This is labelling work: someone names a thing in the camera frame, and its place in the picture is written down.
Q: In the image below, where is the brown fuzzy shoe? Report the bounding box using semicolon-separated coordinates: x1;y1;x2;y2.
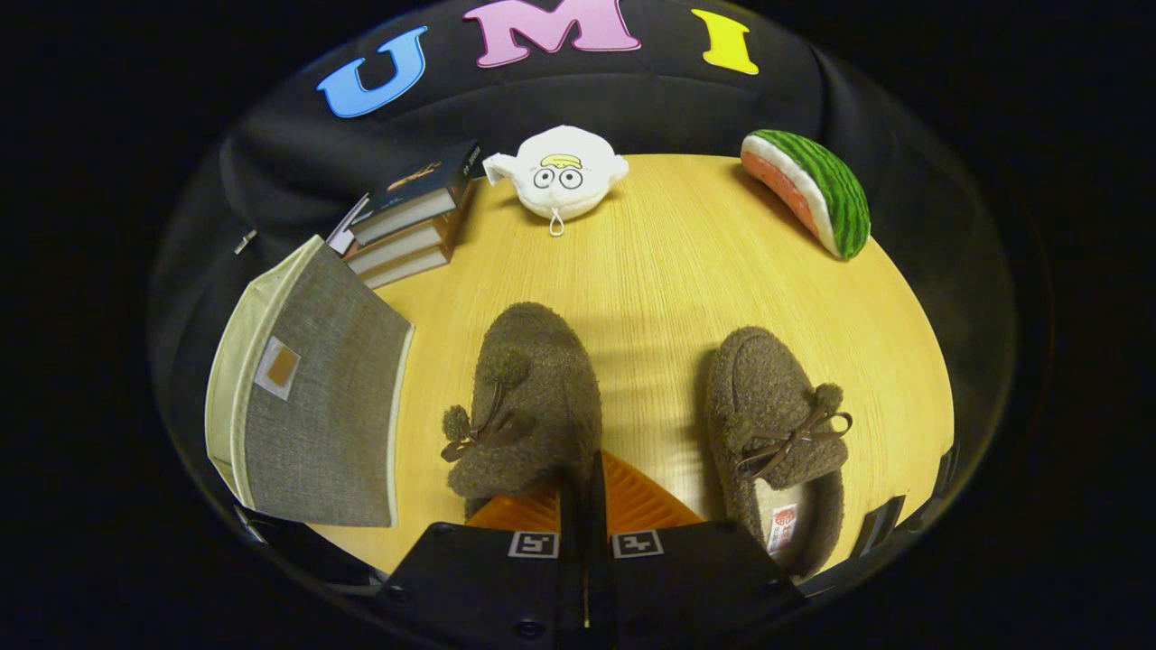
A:
706;326;854;580
441;302;604;525

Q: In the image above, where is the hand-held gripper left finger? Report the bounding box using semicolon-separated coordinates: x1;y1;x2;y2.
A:
375;451;588;650

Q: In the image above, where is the watermelon slice plush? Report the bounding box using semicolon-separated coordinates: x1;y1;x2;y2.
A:
741;129;872;262

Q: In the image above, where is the white plush toy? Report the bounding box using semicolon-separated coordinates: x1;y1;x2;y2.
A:
483;125;630;237

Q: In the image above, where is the white portrait cover book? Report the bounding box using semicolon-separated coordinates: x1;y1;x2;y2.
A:
327;193;372;257

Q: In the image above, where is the brown cover book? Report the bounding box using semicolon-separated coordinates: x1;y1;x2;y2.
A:
359;242;454;291
343;209;472;275

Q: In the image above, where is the black cover book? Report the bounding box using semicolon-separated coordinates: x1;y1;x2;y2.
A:
350;140;482;246

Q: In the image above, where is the grey fabric storage box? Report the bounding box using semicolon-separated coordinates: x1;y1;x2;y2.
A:
205;235;416;529

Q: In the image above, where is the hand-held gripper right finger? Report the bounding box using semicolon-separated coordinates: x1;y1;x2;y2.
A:
587;449;807;650

